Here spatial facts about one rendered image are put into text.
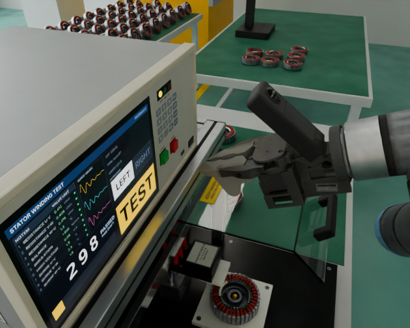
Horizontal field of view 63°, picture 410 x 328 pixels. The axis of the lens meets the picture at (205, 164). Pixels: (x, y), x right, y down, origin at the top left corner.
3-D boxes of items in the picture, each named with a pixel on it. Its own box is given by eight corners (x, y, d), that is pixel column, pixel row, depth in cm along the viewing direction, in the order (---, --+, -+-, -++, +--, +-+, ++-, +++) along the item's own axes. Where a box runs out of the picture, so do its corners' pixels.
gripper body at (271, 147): (263, 211, 48) (354, 202, 42) (241, 161, 44) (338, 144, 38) (273, 179, 54) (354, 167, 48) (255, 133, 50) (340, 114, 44)
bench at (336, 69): (345, 92, 355) (366, 15, 310) (338, 207, 214) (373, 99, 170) (243, 78, 385) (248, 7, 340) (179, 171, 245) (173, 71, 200)
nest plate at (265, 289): (272, 287, 81) (273, 284, 81) (258, 348, 70) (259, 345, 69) (213, 270, 86) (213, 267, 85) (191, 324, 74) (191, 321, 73)
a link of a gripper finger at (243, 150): (211, 192, 55) (265, 185, 50) (196, 162, 52) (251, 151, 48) (217, 181, 57) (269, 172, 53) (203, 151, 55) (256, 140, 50)
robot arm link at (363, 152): (379, 135, 36) (376, 102, 42) (335, 142, 38) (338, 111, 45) (391, 189, 39) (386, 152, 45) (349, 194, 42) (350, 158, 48)
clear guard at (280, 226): (331, 192, 74) (338, 171, 70) (323, 284, 56) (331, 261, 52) (192, 163, 83) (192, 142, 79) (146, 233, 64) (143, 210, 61)
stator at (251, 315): (265, 292, 79) (267, 282, 77) (248, 335, 71) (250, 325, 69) (221, 274, 83) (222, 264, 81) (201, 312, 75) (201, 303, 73)
